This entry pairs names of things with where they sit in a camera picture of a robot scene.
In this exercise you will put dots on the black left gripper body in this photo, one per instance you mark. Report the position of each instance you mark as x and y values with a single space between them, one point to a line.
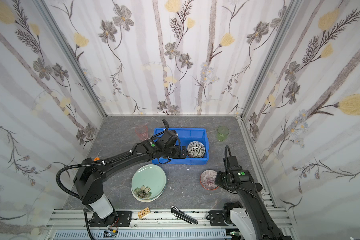
182 151

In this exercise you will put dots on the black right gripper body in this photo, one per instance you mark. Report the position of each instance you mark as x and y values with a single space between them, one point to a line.
220 179

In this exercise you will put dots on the black white patterned bowl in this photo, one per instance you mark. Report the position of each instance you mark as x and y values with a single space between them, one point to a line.
196 149

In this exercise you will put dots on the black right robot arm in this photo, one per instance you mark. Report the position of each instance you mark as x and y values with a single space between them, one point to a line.
249 216

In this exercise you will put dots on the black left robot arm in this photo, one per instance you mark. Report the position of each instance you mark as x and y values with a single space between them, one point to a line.
92 173

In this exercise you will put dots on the blue plastic bin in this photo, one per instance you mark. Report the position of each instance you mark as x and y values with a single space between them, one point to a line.
188 135

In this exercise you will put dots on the red pink glass bowl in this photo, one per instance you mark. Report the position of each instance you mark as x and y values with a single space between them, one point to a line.
207 180

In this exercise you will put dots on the pink transparent cup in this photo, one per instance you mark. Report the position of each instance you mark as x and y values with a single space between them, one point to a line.
142 132

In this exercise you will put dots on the green floral plate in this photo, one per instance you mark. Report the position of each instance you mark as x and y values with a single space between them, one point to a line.
151 176

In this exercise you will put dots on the green transparent cup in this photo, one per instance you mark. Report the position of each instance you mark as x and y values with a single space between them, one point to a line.
222 133

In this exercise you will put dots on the black folding tool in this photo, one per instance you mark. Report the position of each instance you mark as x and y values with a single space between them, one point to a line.
182 216

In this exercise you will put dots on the small wooden block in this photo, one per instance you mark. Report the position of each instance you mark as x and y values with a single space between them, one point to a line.
144 212

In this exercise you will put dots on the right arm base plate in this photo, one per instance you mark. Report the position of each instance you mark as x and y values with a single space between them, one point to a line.
216 218

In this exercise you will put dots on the aluminium rail frame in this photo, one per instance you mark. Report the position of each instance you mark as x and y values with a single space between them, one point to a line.
70 224

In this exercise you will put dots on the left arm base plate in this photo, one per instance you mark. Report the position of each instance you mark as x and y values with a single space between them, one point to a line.
115 219

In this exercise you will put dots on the white perforated cable tray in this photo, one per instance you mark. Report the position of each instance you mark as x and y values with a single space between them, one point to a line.
165 234

